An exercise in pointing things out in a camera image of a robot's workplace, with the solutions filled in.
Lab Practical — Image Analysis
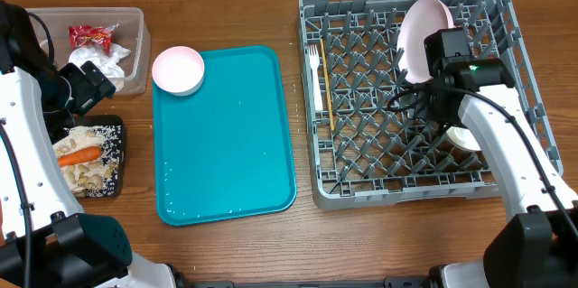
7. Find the red snack wrapper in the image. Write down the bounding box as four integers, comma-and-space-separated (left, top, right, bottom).
68, 24, 117, 55

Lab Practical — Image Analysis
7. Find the white plastic fork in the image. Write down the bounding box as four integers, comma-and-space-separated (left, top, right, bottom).
308, 44, 323, 112

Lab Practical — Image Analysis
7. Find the teal plastic tray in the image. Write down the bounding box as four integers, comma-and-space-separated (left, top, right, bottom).
152, 45, 297, 227

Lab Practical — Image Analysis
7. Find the large pink plate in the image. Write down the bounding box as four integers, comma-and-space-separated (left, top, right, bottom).
396, 0, 454, 84

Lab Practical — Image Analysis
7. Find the grey dishwasher rack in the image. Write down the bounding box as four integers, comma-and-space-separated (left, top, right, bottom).
298, 0, 564, 209

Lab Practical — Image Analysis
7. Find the white tissue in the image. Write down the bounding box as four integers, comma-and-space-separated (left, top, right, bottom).
69, 43, 131, 92

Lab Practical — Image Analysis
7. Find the clear plastic bin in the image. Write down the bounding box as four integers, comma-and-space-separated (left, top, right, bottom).
29, 7, 151, 95

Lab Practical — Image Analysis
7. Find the white bowl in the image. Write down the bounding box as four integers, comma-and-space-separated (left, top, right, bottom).
446, 126, 480, 152

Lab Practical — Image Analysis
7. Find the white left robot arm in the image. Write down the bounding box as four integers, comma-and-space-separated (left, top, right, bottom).
1, 3, 188, 287

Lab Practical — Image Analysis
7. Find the pile of peanuts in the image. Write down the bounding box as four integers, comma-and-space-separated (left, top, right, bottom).
54, 132, 119, 197

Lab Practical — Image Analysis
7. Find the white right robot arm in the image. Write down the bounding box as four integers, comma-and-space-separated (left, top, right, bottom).
410, 28, 577, 287

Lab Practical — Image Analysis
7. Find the orange carrot piece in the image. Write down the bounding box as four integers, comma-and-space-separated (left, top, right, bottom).
58, 146, 102, 167

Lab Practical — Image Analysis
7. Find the pink bowl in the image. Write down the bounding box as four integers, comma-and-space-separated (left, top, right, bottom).
152, 46, 205, 96

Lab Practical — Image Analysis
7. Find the wooden chopstick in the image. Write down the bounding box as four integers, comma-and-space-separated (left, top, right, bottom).
320, 37, 335, 133

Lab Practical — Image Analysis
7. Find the black food waste tray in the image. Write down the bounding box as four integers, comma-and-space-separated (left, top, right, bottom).
49, 115, 127, 199

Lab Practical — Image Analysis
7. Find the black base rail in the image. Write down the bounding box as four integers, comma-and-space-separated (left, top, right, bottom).
191, 276, 441, 288

